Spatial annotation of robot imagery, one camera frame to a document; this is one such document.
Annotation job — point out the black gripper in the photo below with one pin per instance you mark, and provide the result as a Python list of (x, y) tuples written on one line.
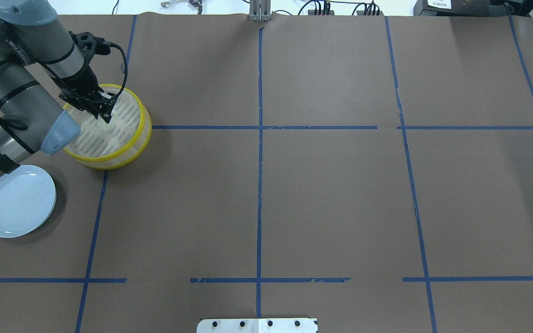
[(80, 83)]

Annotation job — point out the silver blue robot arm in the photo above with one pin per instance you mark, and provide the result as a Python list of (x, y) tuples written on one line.
[(31, 120)]

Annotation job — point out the yellow bamboo steamer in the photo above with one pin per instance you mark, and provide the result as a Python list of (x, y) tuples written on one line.
[(118, 138)]

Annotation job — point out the light blue plate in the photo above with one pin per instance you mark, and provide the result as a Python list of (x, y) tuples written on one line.
[(27, 199)]

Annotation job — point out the black box device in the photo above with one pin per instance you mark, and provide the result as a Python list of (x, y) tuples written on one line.
[(459, 8)]

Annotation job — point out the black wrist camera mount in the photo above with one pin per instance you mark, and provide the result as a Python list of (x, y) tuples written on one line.
[(90, 45)]

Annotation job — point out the aluminium frame post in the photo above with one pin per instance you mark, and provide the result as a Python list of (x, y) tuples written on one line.
[(260, 10)]

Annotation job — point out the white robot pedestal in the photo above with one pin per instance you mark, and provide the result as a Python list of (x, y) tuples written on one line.
[(258, 325)]

